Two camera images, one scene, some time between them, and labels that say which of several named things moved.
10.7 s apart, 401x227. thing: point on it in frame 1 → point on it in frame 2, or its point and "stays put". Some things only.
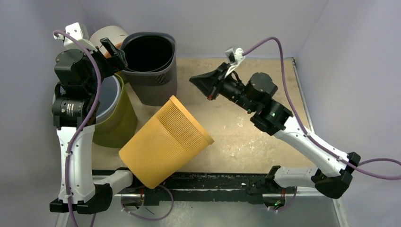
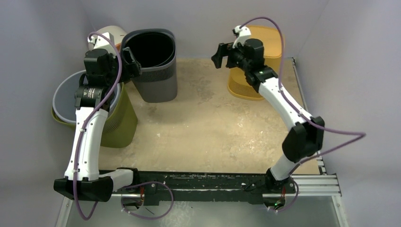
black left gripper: [113, 64] → [132, 70]
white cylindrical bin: [115, 34] stays put
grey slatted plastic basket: [152, 69] stays put
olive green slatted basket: [120, 131] stays put
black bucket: [146, 53] stays put
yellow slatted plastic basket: [168, 140] → [271, 37]
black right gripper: [219, 83] → [224, 54]
